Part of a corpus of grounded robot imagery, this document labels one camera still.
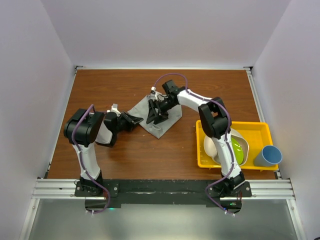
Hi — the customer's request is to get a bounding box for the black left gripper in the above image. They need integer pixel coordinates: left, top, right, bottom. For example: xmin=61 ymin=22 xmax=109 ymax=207
xmin=113 ymin=110 xmax=143 ymax=134

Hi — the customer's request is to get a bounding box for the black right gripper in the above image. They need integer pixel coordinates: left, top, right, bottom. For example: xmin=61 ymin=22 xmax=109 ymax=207
xmin=147 ymin=97 xmax=177 ymax=125

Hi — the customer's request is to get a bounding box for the grey cloth napkin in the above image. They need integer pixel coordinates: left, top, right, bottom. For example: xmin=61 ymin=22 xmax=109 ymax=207
xmin=128 ymin=95 xmax=183 ymax=139

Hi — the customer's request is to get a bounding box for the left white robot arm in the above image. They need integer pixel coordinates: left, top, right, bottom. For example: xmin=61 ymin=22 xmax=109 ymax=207
xmin=63 ymin=106 xmax=143 ymax=196

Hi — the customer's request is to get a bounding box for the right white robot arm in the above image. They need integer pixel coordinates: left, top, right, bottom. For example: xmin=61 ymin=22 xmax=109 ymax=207
xmin=146 ymin=80 xmax=245 ymax=197

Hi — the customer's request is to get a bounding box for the beige shell-shaped plate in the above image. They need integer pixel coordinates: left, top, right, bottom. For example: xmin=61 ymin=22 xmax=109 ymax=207
xmin=203 ymin=128 xmax=249 ymax=166

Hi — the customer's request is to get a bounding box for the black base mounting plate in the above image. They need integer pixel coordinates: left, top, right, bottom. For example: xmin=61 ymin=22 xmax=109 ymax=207
xmin=74 ymin=179 xmax=252 ymax=213

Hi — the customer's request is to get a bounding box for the lime green bowl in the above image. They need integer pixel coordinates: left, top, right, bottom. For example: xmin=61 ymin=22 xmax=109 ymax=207
xmin=231 ymin=137 xmax=245 ymax=165

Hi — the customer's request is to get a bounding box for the yellow plastic tray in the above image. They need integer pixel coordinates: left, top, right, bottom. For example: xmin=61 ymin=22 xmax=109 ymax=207
xmin=195 ymin=120 xmax=279 ymax=171

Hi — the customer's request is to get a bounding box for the blue plastic cup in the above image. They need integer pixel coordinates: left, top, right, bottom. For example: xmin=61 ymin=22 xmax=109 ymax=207
xmin=253 ymin=145 xmax=283 ymax=167

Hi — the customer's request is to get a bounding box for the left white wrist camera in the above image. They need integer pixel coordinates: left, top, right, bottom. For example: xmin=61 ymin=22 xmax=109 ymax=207
xmin=106 ymin=103 xmax=121 ymax=115

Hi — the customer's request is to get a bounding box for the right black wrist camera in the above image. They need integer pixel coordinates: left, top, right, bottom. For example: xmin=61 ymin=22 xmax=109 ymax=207
xmin=146 ymin=80 xmax=180 ymax=102

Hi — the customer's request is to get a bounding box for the aluminium frame rail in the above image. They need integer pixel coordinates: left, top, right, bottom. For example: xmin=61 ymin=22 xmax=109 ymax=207
xmin=32 ymin=179 xmax=295 ymax=200

